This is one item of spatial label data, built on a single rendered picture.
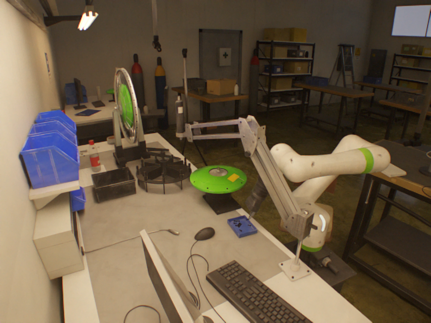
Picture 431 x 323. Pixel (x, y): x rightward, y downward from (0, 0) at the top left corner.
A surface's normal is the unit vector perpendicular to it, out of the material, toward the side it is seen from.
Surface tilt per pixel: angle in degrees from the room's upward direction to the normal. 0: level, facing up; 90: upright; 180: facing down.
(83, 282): 0
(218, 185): 23
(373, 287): 0
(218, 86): 90
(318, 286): 0
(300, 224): 90
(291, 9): 90
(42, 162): 92
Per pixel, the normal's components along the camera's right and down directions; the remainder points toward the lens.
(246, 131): -0.75, 0.27
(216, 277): 0.08, -0.93
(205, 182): -0.21, -0.73
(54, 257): 0.48, 0.36
